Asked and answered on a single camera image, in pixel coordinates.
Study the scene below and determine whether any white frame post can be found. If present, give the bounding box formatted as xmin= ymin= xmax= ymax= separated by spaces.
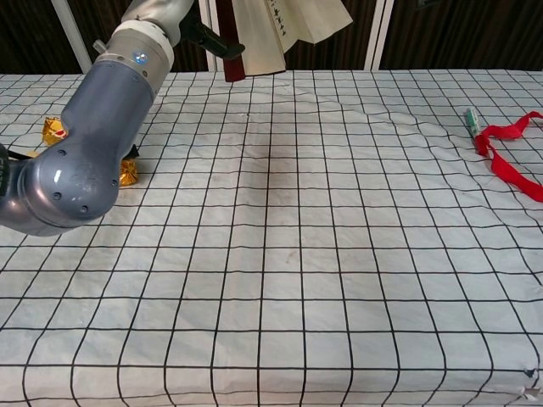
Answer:
xmin=198 ymin=0 xmax=225 ymax=72
xmin=363 ymin=0 xmax=396 ymax=71
xmin=50 ymin=0 xmax=97 ymax=75

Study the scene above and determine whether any red ribbed paper folding fan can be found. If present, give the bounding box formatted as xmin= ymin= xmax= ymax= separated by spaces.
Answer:
xmin=223 ymin=0 xmax=354 ymax=83

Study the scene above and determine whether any white black checked tablecloth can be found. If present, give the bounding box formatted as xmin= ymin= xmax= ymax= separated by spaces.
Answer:
xmin=0 ymin=69 xmax=543 ymax=407

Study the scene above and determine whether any green white pen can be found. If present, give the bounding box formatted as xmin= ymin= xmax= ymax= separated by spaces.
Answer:
xmin=465 ymin=106 xmax=482 ymax=138

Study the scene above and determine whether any red ribbon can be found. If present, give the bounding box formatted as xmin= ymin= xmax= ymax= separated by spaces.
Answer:
xmin=473 ymin=110 xmax=543 ymax=201

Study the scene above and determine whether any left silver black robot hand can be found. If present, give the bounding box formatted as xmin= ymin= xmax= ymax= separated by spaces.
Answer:
xmin=120 ymin=0 xmax=247 ymax=60

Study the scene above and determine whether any gold snack packet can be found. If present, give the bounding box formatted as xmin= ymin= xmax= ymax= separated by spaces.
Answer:
xmin=42 ymin=116 xmax=140 ymax=189

